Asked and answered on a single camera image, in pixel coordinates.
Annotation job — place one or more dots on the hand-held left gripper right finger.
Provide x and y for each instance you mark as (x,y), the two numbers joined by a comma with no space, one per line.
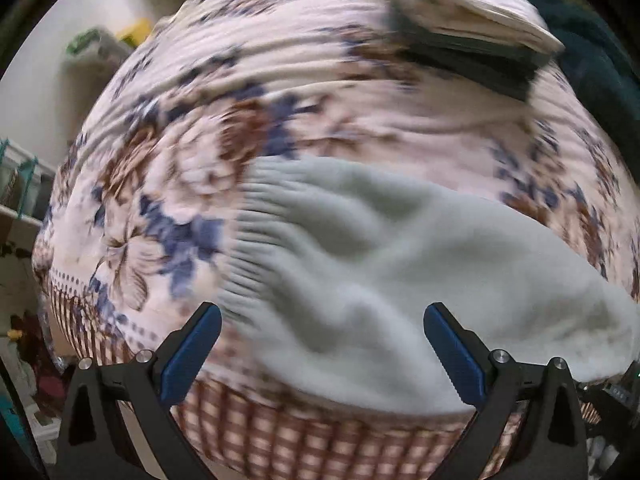
(455,355)

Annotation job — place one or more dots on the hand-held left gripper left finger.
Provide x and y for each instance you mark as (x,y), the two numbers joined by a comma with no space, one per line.
(192,347)

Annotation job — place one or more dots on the pale green fleece pants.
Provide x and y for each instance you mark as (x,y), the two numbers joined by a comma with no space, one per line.
(375,270)

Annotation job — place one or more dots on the dark green folded pants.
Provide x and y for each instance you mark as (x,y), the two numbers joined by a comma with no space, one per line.
(465,60)

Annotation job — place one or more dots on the white shelf with teal brackets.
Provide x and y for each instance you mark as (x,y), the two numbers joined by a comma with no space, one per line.
(22,185)

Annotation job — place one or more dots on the floral plush blanket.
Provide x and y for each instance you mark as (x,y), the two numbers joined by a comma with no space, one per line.
(200,110)

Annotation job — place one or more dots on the yellow container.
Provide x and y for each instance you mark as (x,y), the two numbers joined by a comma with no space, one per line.
(135,32)

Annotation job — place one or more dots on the green plastic bag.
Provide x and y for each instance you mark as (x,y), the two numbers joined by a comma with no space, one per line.
(84,41)

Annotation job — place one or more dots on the dark teal cloth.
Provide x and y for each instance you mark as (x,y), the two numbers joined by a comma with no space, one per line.
(600,60)

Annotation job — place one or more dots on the cream folded cloth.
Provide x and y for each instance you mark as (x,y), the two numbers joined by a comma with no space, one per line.
(480,10)

